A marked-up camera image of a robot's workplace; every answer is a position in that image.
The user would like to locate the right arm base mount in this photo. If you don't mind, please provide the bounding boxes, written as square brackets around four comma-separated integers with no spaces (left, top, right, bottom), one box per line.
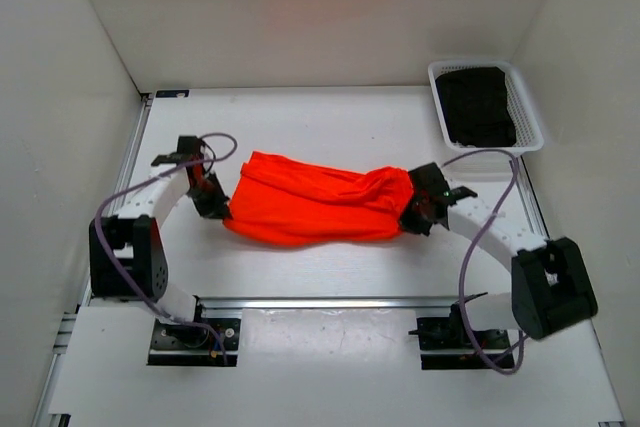
[408,303,515,371]

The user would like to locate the aluminium rail left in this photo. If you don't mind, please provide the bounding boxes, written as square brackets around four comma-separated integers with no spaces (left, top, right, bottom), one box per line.
[68,91,155,312]

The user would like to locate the aluminium rail front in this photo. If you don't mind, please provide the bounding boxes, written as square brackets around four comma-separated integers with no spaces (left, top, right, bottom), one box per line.
[89,295,511,311]

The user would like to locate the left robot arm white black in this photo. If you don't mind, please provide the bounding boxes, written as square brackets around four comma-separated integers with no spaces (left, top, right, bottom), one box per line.
[89,132,237,347]

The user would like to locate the white plastic basket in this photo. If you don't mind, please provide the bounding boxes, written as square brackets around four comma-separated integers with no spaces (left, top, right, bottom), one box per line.
[428,58,544,157]

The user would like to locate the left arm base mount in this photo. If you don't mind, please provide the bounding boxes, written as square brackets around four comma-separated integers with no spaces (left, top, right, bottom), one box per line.
[147,310,242,368]

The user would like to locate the black shorts in basket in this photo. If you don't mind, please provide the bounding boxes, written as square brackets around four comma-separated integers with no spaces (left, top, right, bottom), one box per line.
[435,67,517,148]

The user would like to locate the small dark label sticker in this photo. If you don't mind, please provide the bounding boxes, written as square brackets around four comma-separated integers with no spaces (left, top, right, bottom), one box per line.
[155,89,190,98]

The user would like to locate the aluminium rail right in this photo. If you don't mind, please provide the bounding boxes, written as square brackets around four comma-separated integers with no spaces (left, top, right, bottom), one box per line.
[511,157,551,239]

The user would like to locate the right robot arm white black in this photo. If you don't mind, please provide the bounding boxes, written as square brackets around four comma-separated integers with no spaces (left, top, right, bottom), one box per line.
[400,163,599,347]

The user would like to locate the aluminium rail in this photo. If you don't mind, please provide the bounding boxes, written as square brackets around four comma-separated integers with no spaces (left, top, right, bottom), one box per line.
[511,157,551,239]
[68,91,155,312]
[89,295,511,311]

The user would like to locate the orange shorts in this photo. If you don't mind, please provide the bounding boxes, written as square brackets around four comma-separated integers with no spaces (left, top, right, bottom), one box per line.
[223,151,414,248]

